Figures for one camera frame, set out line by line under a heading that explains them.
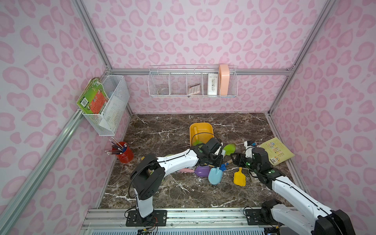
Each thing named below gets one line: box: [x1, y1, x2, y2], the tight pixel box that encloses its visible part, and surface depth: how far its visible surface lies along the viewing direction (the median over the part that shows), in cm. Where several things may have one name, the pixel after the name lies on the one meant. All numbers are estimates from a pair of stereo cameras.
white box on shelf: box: [207, 73, 219, 96], surface depth 95 cm
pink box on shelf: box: [219, 64, 231, 96], surface depth 84 cm
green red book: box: [76, 77, 110, 115], surface depth 73 cm
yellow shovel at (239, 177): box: [233, 166, 247, 187], surface depth 87 cm
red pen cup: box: [111, 141, 135, 164], surface depth 91 cm
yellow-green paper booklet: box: [257, 137, 296, 166], surface depth 100 cm
